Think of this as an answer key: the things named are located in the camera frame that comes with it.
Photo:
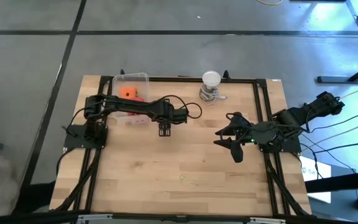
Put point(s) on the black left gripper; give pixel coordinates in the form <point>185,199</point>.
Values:
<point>169,113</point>

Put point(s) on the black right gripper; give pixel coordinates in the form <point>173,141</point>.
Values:
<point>241,130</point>

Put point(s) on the large pink foam die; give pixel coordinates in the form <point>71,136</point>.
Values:
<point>138,121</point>

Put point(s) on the large orange foam die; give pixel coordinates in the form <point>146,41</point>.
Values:
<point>128,92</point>

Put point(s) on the clear plastic bin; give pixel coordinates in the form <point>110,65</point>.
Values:
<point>130,80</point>

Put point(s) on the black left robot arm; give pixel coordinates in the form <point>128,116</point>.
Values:
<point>129,107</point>

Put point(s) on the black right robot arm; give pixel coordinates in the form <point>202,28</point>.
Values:
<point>297,118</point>

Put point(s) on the white mushroom lamp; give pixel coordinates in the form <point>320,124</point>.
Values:
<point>211,77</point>

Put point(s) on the black crossbar with silver brackets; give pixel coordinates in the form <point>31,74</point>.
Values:
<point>179,218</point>

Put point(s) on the white box with logo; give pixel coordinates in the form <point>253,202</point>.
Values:
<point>317,171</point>

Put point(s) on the black T-shaped table leg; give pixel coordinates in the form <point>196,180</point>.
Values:
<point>340,79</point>

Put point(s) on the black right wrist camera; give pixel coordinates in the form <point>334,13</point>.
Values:
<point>237,154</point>

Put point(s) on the black aluminium table frame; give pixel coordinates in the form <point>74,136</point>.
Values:
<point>261,99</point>

